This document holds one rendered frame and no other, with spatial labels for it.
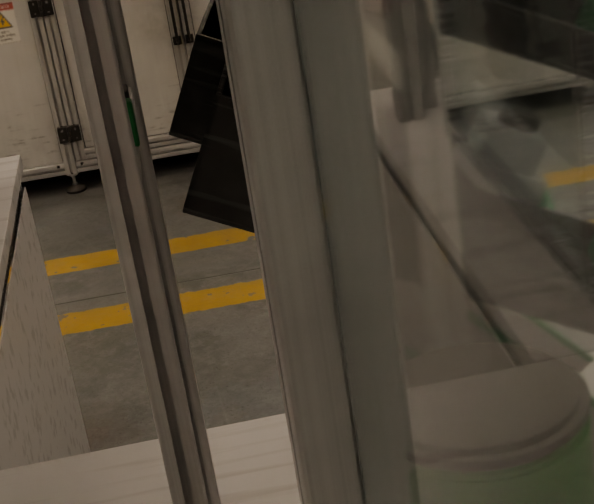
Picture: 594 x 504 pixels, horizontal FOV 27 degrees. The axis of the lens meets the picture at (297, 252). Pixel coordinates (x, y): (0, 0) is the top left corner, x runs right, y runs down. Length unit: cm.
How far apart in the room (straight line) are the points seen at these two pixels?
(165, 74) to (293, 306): 439
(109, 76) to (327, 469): 40
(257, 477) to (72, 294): 267
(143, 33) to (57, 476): 336
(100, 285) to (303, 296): 368
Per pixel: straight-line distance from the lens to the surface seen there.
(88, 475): 135
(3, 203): 217
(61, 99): 466
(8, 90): 468
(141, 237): 67
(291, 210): 25
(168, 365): 70
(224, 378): 325
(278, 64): 24
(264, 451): 132
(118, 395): 328
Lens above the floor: 156
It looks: 24 degrees down
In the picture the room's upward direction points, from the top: 9 degrees counter-clockwise
